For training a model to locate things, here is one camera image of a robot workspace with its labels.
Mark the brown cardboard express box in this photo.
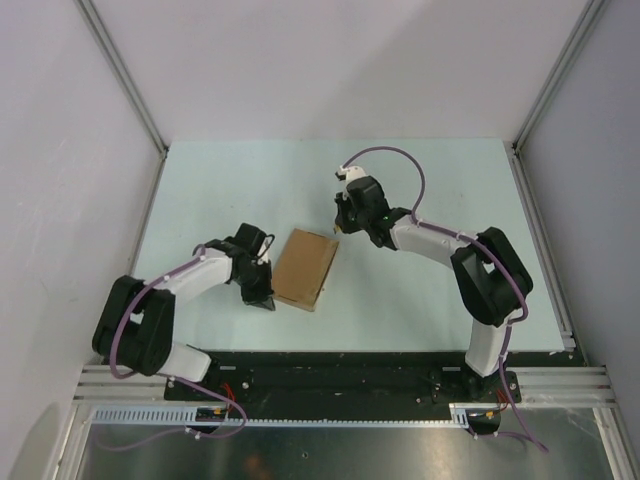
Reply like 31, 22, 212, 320
272, 228, 339, 312

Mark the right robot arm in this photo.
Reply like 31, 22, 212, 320
334, 167, 533, 401

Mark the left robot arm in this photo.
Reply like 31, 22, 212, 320
92, 223, 275, 400

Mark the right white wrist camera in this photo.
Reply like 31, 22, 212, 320
335, 166, 367, 185

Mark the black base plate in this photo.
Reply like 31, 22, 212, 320
101, 349, 522, 421

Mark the white slotted cable duct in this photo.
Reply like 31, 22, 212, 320
92, 402, 474, 429

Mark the aluminium front rail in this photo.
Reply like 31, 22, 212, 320
73, 365, 616, 408

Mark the left aluminium frame post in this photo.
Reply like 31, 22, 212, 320
73, 0, 168, 159

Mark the aluminium frame post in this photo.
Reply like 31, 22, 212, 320
73, 0, 168, 159
511, 0, 610, 155

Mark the right aluminium frame post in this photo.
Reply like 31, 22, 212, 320
511, 0, 610, 155

